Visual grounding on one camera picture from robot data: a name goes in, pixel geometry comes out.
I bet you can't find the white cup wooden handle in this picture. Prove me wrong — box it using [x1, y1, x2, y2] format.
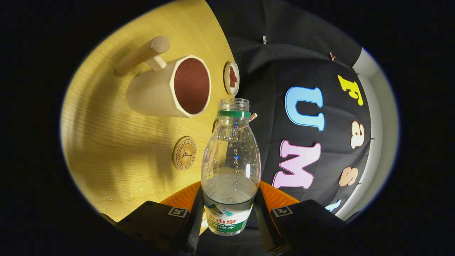
[114, 36, 212, 118]

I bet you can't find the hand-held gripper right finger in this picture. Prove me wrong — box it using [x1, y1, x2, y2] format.
[253, 181, 361, 256]

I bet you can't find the clear plastic bottle green label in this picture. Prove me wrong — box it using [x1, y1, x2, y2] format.
[201, 98, 262, 236]

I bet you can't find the round wooden coaster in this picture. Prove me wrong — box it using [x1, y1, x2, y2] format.
[172, 136, 197, 171]

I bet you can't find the wooden table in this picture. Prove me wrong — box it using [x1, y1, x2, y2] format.
[60, 0, 235, 223]

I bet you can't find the small white plate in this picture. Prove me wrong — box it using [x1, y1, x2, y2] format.
[224, 61, 240, 96]

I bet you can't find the black backdrop cloth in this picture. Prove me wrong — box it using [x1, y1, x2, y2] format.
[206, 0, 373, 255]

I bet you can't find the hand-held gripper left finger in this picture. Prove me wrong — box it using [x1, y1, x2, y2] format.
[101, 181, 205, 256]

